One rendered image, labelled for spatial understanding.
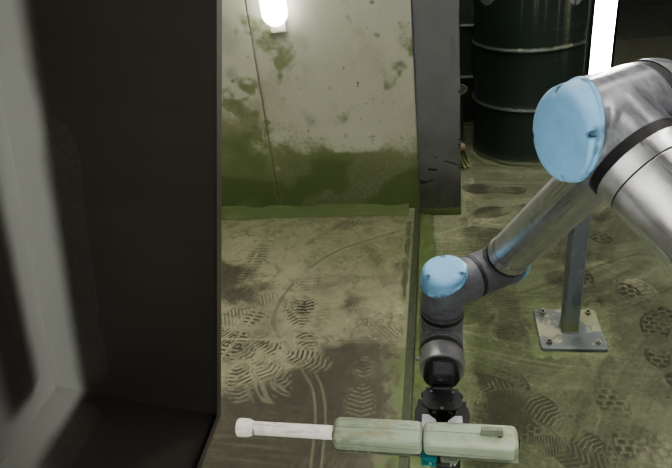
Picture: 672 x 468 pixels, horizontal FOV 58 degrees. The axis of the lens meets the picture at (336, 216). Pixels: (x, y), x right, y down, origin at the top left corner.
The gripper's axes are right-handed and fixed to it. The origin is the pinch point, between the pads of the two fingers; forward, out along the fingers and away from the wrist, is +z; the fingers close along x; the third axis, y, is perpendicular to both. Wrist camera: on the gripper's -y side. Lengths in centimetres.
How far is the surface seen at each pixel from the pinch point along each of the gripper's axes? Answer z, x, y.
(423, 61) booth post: -173, 6, -6
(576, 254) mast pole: -89, -41, 25
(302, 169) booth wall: -169, 60, 41
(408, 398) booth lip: -54, 9, 52
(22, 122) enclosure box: -16, 66, -56
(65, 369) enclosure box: -12, 75, -3
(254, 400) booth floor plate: -51, 55, 53
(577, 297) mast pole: -87, -43, 41
